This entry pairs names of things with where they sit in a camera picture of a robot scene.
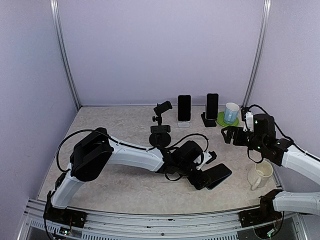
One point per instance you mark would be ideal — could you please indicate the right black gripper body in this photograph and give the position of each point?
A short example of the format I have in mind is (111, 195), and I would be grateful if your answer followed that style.
(239, 140)

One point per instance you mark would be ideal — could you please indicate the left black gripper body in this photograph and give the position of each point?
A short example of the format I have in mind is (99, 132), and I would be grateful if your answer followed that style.
(194, 180)

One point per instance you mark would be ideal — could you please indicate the blue phone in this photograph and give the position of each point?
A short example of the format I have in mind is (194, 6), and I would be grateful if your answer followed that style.
(217, 175)

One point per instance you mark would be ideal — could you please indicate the black folding phone stand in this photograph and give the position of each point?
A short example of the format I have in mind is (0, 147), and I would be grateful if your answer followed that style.
(208, 123)

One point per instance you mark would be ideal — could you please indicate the white folding phone stand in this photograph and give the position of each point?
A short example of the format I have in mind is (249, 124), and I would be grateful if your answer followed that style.
(183, 124)

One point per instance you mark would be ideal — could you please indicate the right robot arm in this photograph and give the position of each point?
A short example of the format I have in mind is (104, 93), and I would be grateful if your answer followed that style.
(259, 135)

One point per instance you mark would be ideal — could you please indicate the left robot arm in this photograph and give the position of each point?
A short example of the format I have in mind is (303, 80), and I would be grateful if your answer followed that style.
(98, 149)

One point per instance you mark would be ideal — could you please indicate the green saucer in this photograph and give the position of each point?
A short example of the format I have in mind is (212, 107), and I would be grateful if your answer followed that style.
(220, 120)

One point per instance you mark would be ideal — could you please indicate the light blue mug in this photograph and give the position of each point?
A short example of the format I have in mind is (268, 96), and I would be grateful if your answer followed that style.
(231, 113)

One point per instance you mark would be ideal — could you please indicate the cream ceramic mug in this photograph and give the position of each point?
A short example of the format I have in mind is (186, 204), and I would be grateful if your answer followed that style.
(259, 174)

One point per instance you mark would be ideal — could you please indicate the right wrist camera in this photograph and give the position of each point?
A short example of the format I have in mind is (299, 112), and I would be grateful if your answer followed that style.
(248, 118)

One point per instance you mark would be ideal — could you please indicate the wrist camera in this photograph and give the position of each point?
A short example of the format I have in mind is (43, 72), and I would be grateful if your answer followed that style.
(248, 118)
(204, 159)

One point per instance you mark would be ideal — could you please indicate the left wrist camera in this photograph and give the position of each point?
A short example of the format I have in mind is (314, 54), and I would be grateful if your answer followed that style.
(204, 159)

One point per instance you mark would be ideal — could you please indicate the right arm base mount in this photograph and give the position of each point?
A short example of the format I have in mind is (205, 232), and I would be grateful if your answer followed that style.
(257, 212)

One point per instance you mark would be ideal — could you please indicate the right aluminium frame post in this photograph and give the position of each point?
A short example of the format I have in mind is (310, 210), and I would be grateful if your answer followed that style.
(258, 52)

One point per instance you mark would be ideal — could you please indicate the aluminium frame post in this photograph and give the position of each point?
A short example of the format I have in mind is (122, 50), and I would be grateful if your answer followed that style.
(63, 53)
(258, 52)

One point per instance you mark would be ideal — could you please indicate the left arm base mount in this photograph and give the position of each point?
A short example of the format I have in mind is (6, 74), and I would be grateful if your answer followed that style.
(68, 217)

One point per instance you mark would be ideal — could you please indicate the left aluminium frame post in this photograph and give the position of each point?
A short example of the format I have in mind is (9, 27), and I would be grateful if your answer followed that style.
(63, 53)

